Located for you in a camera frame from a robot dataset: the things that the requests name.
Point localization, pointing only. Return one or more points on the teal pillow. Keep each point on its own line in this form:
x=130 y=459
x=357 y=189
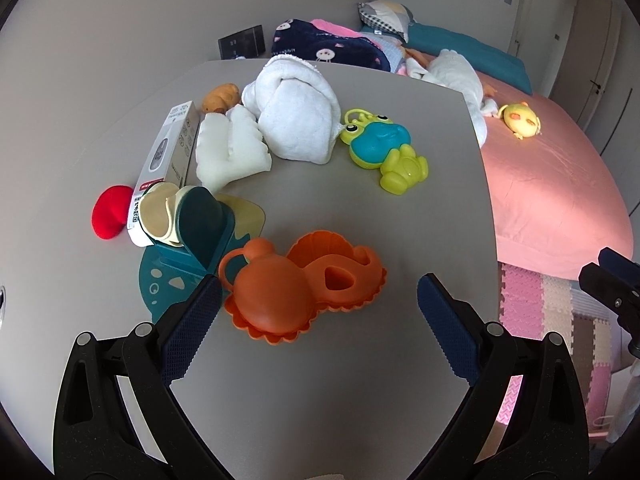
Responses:
x=465 y=47

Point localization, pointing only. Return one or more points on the orange shell bath toy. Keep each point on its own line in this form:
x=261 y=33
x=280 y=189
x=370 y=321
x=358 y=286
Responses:
x=270 y=290

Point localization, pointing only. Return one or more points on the black wall switch panel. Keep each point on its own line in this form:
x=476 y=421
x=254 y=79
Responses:
x=240 y=41

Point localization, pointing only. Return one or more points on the green and blue frog toy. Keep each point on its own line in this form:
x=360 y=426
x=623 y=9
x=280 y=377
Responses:
x=380 y=145

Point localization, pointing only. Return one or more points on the light patterned cloth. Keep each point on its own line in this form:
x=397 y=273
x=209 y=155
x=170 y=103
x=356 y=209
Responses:
x=392 y=55

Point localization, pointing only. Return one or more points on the small orange squishy toy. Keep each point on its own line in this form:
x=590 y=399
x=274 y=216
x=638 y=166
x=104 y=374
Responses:
x=220 y=97

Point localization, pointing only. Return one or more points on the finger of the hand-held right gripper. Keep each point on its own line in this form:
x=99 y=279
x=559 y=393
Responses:
x=600 y=285

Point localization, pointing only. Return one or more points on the white towel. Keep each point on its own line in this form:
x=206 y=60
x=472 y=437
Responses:
x=295 y=110

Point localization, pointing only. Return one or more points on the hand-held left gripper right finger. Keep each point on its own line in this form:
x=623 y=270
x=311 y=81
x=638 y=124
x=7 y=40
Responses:
x=450 y=330

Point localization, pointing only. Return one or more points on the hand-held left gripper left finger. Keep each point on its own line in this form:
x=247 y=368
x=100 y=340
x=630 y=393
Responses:
x=192 y=330

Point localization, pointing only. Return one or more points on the pink bed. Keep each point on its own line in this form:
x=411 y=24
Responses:
x=545 y=195

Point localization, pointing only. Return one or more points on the white thermometer box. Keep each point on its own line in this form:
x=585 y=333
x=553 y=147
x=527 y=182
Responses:
x=172 y=145

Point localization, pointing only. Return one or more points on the checked patchwork pillow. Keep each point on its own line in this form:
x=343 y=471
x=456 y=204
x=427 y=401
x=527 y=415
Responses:
x=385 y=15

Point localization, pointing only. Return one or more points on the white plush goose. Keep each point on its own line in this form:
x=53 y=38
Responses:
x=452 y=72

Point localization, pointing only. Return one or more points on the yellow plush toy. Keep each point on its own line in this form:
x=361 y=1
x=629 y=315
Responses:
x=520 y=120

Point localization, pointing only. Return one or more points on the navy printed blanket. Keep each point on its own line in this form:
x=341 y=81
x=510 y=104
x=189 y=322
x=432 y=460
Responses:
x=320 y=45

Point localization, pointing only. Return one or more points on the white padded mitten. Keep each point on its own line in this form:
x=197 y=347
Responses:
x=225 y=150

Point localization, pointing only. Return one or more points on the teal and yellow plastic toy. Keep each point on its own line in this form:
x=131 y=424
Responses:
x=200 y=215

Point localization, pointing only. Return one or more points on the beige wardrobe door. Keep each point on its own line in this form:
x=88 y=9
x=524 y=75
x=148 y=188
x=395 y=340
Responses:
x=600 y=60

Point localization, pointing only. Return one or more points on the red plush toy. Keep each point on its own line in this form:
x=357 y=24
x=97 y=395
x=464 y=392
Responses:
x=110 y=212

